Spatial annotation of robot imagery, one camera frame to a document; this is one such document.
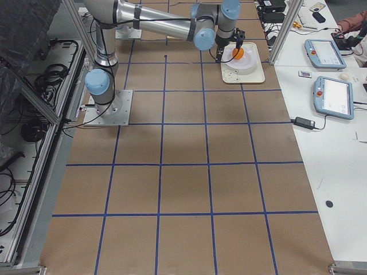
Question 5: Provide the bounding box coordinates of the person forearm in red sleeve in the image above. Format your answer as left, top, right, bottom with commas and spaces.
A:
337, 11, 366, 33

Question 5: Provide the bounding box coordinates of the aluminium frame rail left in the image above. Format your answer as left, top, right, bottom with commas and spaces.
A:
0, 0, 97, 264

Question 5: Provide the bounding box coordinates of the aluminium frame post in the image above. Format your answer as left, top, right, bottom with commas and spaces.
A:
268, 0, 304, 65

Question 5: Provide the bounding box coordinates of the near blue teach pendant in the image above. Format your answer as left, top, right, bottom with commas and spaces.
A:
313, 76, 354, 120

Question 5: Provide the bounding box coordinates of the orange fruit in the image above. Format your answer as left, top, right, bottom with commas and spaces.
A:
232, 48, 244, 60

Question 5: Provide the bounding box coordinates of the far blue teach pendant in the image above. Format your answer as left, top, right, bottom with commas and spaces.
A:
304, 40, 347, 69

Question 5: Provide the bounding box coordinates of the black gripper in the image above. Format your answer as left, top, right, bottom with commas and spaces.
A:
215, 40, 229, 62

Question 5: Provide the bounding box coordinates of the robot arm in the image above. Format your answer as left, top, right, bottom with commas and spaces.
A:
84, 1, 244, 116

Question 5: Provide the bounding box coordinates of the black adapter on white table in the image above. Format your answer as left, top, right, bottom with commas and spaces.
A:
291, 117, 315, 130

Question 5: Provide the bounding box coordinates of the cream bear tray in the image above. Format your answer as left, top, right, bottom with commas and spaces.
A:
221, 42, 265, 84

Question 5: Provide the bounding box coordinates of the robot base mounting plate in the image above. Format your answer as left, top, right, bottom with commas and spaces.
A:
83, 90, 133, 127

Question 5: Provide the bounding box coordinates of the white ridged plate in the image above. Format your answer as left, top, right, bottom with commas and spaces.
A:
221, 43, 257, 75

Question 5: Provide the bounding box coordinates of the blue teach pendant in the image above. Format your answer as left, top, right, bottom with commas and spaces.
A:
313, 76, 354, 120
304, 40, 347, 69

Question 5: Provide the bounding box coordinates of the small card box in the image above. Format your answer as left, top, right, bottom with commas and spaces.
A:
298, 70, 312, 78

